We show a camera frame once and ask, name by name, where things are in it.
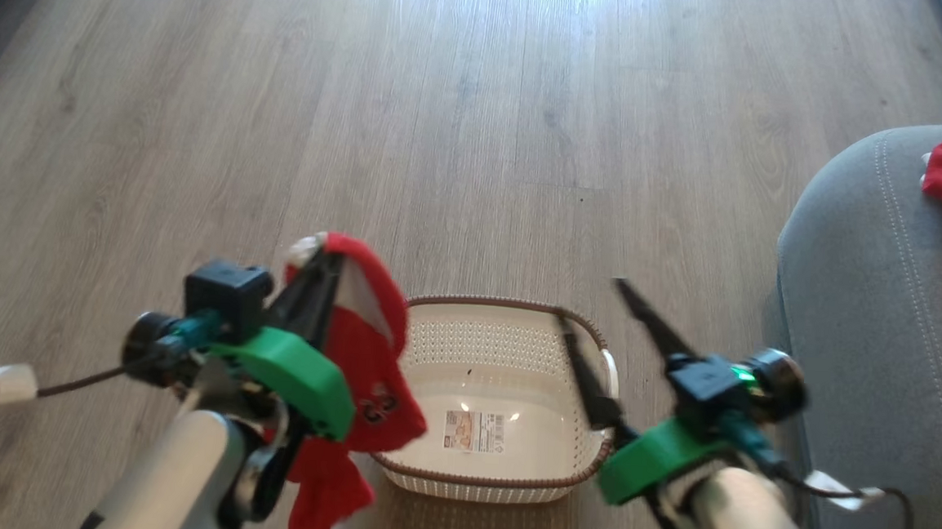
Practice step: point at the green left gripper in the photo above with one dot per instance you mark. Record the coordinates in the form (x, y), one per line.
(300, 377)

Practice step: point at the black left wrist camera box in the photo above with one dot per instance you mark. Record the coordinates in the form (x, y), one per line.
(228, 295)

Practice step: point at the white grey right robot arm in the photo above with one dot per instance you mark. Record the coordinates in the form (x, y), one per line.
(757, 527)

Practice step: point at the grey fabric sofa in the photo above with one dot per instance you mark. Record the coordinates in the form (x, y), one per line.
(876, 322)

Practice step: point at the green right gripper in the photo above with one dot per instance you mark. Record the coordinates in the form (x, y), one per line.
(655, 460)

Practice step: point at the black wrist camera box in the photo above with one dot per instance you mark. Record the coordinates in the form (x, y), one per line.
(228, 295)
(709, 385)

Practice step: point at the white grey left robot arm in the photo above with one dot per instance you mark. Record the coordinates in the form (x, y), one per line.
(172, 475)

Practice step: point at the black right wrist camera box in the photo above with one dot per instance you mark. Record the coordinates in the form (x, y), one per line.
(709, 385)

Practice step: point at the white laundry basket brown rim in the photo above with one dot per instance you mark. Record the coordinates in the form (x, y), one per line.
(498, 356)

